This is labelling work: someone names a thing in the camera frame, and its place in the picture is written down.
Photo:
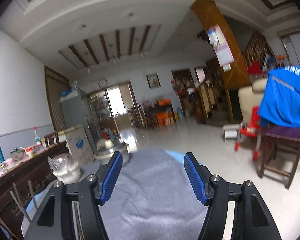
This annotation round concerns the orange box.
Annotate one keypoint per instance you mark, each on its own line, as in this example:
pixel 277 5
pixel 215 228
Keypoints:
pixel 161 118

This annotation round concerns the white bowl with plastic wrap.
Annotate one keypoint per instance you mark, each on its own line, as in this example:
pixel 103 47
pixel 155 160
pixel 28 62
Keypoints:
pixel 65 168

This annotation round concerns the white chest freezer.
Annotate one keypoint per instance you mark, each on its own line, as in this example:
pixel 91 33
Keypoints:
pixel 78 144

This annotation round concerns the dark carved wooden sideboard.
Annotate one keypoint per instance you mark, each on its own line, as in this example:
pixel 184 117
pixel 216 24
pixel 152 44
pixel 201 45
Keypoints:
pixel 38 171

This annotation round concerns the red white patterned bowl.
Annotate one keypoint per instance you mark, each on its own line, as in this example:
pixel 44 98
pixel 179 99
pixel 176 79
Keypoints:
pixel 30 151

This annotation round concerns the dark wooden side table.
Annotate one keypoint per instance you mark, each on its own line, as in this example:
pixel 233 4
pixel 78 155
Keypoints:
pixel 150 109

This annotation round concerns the framed wall picture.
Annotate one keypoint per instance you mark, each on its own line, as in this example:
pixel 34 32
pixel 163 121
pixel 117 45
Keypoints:
pixel 153 80

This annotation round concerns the green lidded bowl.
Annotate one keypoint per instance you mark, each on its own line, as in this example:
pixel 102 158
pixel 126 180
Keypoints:
pixel 17 154

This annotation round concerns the wall calendar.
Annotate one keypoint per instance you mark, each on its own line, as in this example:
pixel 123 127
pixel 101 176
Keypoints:
pixel 221 47

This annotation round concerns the purple topped wooden stool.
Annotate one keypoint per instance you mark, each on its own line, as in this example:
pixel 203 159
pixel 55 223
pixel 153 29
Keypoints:
pixel 276 140

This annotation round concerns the clear plastic water bottle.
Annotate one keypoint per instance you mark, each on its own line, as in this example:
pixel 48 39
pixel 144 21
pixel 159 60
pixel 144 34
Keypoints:
pixel 37 137

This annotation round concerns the grey refrigerator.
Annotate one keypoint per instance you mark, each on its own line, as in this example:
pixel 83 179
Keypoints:
pixel 78 110

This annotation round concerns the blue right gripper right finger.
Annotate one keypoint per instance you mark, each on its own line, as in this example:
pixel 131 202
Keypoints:
pixel 199 178

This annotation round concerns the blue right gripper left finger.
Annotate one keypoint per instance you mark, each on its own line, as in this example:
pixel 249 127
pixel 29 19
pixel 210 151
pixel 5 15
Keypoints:
pixel 107 177

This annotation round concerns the red plastic child chair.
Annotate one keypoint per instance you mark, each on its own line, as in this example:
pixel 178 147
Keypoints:
pixel 252 131

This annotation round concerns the teal thermos bottle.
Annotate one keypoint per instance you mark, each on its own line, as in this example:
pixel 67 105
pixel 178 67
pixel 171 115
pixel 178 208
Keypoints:
pixel 0 152

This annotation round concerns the small white step stool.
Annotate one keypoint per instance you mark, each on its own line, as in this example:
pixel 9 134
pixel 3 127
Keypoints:
pixel 230 131

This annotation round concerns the round wall clock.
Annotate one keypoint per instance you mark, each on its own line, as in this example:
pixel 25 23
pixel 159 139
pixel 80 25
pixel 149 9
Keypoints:
pixel 102 82

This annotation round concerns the blue jacket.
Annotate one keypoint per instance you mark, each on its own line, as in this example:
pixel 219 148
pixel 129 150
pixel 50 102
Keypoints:
pixel 280 104

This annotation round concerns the grey tablecloth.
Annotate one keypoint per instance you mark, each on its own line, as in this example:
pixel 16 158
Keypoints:
pixel 152 199

